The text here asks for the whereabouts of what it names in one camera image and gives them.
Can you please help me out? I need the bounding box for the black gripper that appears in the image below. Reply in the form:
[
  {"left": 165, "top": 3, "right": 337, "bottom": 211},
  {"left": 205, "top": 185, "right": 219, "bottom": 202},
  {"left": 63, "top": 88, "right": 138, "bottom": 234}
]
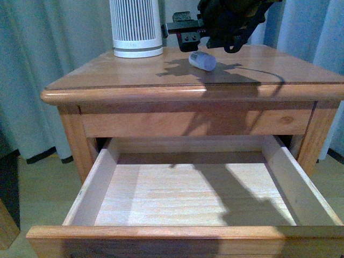
[{"left": 161, "top": 0, "right": 275, "bottom": 53}]

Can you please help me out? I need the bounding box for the white medicine bottle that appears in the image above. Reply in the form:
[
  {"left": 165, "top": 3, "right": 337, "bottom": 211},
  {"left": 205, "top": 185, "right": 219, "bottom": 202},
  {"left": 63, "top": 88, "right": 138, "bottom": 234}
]
[{"left": 189, "top": 51, "right": 217, "bottom": 71}]

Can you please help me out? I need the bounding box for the wooden drawer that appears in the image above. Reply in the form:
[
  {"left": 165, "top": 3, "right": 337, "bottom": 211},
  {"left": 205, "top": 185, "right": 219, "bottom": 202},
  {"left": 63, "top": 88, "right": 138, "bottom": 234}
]
[{"left": 27, "top": 135, "right": 343, "bottom": 257}]

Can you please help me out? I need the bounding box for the wooden nightstand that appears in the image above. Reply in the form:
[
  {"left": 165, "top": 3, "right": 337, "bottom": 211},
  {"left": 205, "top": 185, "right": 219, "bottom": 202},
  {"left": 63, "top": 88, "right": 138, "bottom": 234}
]
[{"left": 41, "top": 45, "right": 343, "bottom": 181}]

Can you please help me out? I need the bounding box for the white cylindrical air purifier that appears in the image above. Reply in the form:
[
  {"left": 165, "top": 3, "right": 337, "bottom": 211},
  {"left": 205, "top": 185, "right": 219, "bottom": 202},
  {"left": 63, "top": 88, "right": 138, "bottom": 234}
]
[{"left": 109, "top": 0, "right": 163, "bottom": 58}]

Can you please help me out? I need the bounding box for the wooden bed frame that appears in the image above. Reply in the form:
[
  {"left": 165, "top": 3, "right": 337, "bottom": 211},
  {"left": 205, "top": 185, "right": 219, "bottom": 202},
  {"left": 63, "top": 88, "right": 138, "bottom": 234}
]
[{"left": 0, "top": 200, "right": 20, "bottom": 250}]

